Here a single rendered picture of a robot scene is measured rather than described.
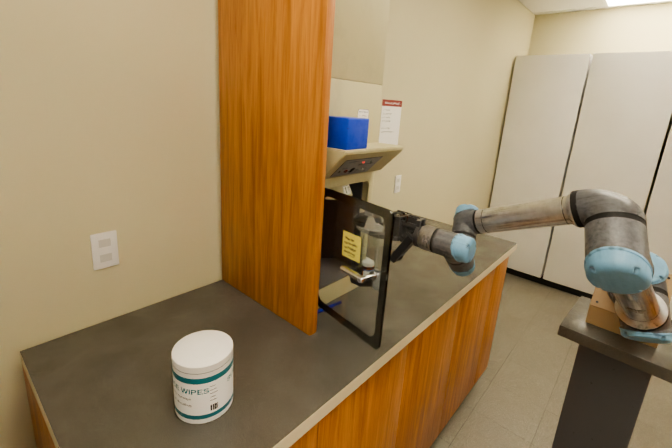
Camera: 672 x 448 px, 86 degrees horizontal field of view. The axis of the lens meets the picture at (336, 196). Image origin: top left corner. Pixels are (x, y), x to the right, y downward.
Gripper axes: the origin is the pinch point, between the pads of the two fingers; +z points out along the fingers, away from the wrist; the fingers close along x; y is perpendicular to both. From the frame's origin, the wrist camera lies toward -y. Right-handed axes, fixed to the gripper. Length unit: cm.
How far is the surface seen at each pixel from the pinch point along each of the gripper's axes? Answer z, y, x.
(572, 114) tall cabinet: -7, 43, -293
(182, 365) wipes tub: -3, -15, 67
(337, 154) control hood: 0.3, 25.5, 18.0
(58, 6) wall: 52, 59, 69
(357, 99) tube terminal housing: 8.8, 41.3, -0.3
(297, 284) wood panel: 6.5, -15.1, 26.1
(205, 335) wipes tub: 3, -15, 59
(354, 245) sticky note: -10.2, 1.5, 20.6
